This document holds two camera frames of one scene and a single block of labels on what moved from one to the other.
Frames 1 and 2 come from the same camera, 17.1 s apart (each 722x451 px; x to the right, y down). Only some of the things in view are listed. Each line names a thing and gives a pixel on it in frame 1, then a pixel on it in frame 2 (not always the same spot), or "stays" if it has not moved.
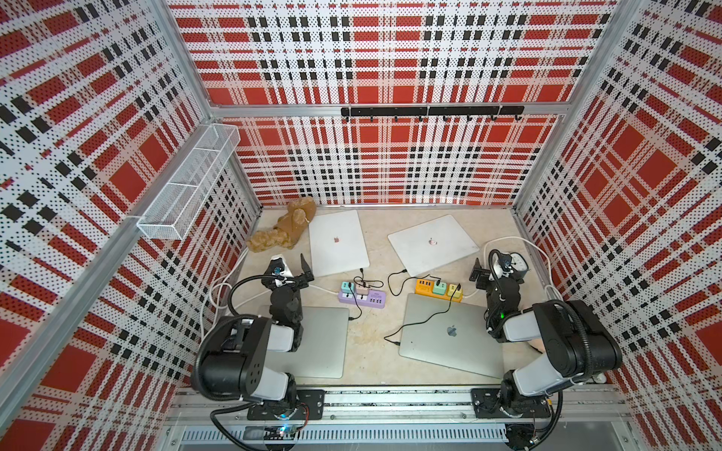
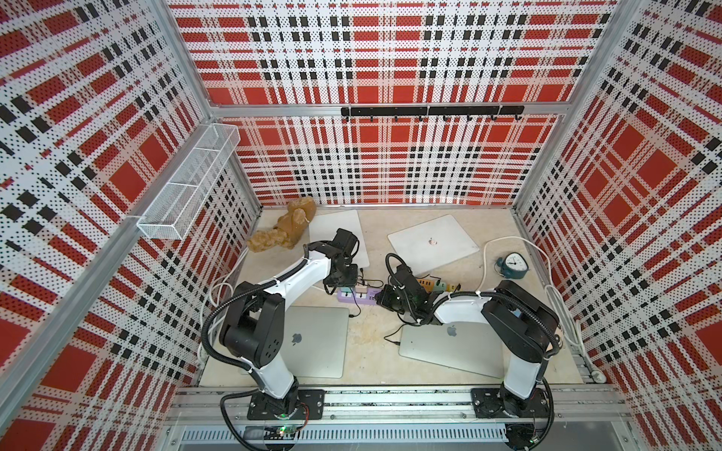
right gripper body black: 484,280 to 390,300
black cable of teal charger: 354,296 stays
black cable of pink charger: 362,278 stays
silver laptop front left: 321,353 stays
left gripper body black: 301,283 to 348,277
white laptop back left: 337,243 stays
